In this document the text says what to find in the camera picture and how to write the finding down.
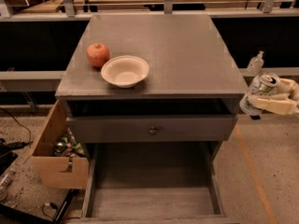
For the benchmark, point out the round metal drawer knob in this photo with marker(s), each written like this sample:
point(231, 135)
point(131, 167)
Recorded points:
point(152, 131)

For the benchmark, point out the clear plastic bottle on floor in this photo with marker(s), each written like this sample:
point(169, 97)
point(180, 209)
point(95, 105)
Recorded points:
point(6, 178)

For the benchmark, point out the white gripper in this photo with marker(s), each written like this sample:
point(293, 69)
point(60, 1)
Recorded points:
point(277, 104)

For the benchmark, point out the cardboard box with cans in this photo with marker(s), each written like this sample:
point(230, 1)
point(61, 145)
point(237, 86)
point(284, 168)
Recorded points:
point(57, 172)

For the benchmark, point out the grey closed upper drawer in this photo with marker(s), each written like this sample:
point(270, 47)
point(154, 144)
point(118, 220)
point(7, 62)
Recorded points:
point(120, 129)

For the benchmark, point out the grey open middle drawer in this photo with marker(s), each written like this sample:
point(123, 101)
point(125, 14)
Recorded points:
point(152, 183)

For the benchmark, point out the black tray on floor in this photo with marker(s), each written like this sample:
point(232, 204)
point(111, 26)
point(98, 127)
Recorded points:
point(36, 208)

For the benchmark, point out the green white 7up can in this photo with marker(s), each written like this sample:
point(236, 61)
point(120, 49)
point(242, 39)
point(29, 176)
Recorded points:
point(265, 84)

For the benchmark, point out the metal shelf rail frame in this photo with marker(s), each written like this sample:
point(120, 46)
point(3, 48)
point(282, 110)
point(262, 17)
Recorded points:
point(75, 9)

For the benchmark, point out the red apple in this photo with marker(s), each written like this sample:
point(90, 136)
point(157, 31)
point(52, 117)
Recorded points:
point(97, 54)

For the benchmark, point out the grey wooden drawer cabinet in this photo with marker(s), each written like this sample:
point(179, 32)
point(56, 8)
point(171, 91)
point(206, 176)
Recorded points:
point(191, 72)

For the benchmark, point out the clear sanitizer pump bottle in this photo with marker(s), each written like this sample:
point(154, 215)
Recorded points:
point(256, 64)

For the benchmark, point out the white paper bowl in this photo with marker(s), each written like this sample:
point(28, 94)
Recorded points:
point(125, 71)

